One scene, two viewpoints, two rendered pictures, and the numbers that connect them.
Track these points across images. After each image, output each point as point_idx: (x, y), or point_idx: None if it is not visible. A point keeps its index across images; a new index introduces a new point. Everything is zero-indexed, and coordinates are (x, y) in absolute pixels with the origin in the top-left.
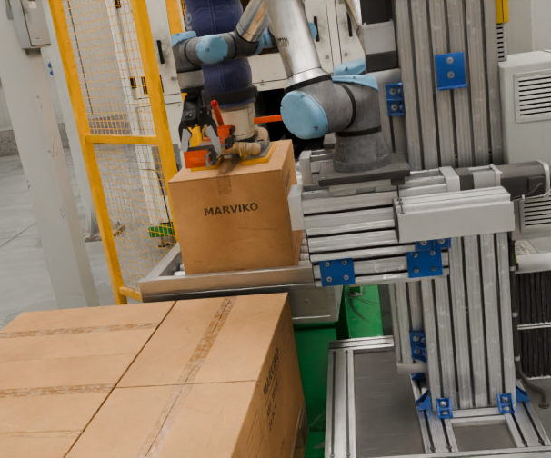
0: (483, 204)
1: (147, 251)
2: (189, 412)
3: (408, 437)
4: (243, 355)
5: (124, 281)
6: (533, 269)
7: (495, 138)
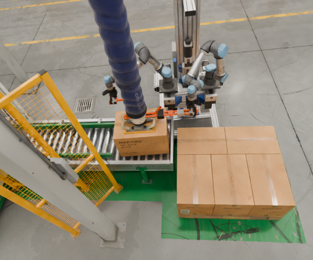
0: None
1: None
2: (237, 135)
3: (203, 120)
4: (213, 131)
5: (37, 246)
6: None
7: None
